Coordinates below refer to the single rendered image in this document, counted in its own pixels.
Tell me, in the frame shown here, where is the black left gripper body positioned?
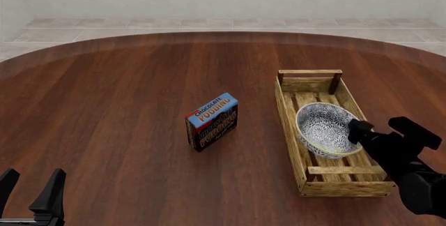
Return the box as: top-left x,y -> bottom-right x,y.
0,216 -> 66,226

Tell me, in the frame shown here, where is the black white patterned bowl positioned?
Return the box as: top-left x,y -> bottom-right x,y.
295,103 -> 367,160

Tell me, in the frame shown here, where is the wooden slat tray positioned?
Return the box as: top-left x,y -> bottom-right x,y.
274,69 -> 397,199

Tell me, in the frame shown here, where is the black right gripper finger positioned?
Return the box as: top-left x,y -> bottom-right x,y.
347,118 -> 376,146

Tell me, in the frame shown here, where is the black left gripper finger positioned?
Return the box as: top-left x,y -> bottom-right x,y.
0,167 -> 21,216
28,167 -> 68,221

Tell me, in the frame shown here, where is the chocolate pudding box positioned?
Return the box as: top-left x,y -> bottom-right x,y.
185,92 -> 239,153

